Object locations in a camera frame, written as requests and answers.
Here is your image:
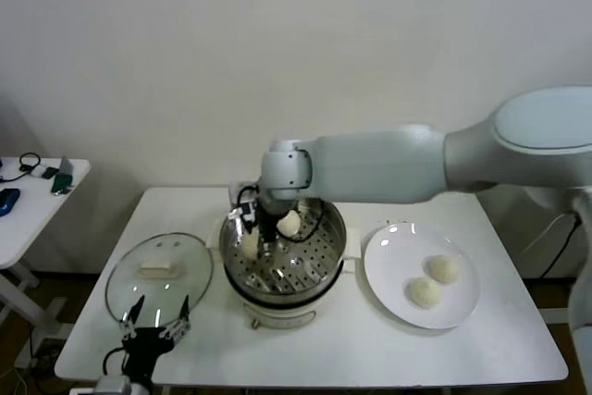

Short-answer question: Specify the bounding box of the neighbouring table leg frame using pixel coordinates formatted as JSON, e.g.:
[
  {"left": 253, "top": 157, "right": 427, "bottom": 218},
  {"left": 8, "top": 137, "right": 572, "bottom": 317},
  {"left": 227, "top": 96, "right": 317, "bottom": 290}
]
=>
[{"left": 524, "top": 277, "right": 574, "bottom": 327}]

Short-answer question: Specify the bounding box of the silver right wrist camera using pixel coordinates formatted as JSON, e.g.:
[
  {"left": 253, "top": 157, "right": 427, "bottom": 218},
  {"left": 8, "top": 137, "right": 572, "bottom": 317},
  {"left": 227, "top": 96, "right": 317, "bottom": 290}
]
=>
[{"left": 233, "top": 203, "right": 258, "bottom": 226}]

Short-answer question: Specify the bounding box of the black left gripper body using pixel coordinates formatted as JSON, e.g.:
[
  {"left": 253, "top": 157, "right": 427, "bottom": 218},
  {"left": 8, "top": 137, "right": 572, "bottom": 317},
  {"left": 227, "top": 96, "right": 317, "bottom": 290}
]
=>
[{"left": 121, "top": 327, "right": 177, "bottom": 386}]

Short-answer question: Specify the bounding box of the glass lid with cream handle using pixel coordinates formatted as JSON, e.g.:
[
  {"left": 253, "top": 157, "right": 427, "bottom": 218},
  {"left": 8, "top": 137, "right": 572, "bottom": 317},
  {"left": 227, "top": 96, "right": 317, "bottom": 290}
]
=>
[{"left": 105, "top": 231, "right": 216, "bottom": 331}]

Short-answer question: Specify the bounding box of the black looped cable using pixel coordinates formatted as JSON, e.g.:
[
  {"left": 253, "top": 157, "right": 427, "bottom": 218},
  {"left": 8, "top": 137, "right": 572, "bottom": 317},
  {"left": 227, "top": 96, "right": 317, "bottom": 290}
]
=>
[{"left": 0, "top": 153, "right": 43, "bottom": 183}]

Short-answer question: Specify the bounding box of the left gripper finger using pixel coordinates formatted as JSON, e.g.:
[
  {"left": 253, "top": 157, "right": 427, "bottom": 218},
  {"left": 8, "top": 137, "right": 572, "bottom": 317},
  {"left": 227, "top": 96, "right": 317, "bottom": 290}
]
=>
[
  {"left": 159, "top": 294, "right": 192, "bottom": 345},
  {"left": 118, "top": 294, "right": 145, "bottom": 340}
]

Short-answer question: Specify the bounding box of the blue computer mouse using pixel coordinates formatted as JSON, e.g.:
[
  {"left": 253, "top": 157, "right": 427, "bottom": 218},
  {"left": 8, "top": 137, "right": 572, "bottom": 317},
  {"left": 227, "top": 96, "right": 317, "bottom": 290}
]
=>
[{"left": 0, "top": 188, "right": 22, "bottom": 218}]

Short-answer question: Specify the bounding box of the green flat object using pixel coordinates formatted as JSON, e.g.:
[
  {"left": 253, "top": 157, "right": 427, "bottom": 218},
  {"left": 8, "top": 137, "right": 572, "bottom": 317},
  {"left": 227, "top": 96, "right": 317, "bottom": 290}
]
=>
[{"left": 49, "top": 172, "right": 76, "bottom": 197}]

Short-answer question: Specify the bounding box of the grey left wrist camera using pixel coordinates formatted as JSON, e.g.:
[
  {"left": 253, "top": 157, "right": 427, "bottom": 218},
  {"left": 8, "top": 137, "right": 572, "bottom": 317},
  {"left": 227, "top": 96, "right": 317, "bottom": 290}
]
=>
[{"left": 94, "top": 376, "right": 133, "bottom": 395}]

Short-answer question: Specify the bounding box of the white steamed baozi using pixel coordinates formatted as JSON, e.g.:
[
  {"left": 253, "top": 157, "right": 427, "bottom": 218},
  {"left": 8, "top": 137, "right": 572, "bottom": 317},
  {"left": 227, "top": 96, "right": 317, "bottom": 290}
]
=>
[
  {"left": 404, "top": 277, "right": 444, "bottom": 309},
  {"left": 276, "top": 209, "right": 302, "bottom": 237},
  {"left": 425, "top": 254, "right": 463, "bottom": 285},
  {"left": 241, "top": 227, "right": 263, "bottom": 261}
]

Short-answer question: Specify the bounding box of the white side table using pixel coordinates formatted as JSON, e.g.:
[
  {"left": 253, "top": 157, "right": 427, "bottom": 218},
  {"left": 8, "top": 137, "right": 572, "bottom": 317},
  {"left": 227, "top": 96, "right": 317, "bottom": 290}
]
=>
[{"left": 0, "top": 157, "right": 93, "bottom": 336}]

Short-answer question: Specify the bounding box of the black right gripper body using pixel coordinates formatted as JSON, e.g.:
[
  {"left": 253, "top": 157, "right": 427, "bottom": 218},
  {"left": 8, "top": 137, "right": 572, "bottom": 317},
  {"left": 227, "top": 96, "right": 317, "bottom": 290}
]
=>
[{"left": 256, "top": 197, "right": 298, "bottom": 230}]

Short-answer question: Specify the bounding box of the black power cable with plug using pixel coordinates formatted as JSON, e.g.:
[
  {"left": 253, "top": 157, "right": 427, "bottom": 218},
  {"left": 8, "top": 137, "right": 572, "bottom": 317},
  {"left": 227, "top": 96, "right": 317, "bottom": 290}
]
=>
[{"left": 540, "top": 216, "right": 582, "bottom": 279}]

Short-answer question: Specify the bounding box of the white oval plate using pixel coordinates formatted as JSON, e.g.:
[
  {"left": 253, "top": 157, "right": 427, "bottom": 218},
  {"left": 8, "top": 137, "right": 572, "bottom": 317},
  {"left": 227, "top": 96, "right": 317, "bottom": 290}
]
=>
[{"left": 363, "top": 222, "right": 482, "bottom": 331}]

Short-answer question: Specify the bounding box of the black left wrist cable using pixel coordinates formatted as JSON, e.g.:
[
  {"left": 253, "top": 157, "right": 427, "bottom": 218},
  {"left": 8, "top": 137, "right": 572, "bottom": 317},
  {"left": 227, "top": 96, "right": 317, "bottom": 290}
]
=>
[{"left": 102, "top": 346, "right": 126, "bottom": 376}]

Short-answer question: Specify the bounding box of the steel steamer pot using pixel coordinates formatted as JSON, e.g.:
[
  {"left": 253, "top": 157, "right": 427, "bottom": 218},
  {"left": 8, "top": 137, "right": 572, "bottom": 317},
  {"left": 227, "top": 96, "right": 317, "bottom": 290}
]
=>
[{"left": 205, "top": 218, "right": 362, "bottom": 332}]

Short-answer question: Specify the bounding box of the stainless steel steamer basket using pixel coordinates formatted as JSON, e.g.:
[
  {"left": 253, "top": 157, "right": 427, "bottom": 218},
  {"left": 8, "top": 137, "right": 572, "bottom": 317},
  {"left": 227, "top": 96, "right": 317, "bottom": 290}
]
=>
[{"left": 217, "top": 191, "right": 348, "bottom": 306}]

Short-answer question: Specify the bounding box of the floor power strip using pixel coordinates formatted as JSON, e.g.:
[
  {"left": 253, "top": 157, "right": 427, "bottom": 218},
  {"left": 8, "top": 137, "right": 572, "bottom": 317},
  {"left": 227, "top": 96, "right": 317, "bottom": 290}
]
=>
[{"left": 28, "top": 338, "right": 64, "bottom": 368}]

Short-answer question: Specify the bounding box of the white power cable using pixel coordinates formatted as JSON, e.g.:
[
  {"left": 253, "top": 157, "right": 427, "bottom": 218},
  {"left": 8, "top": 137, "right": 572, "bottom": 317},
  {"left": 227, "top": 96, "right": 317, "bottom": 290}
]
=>
[{"left": 524, "top": 212, "right": 577, "bottom": 260}]

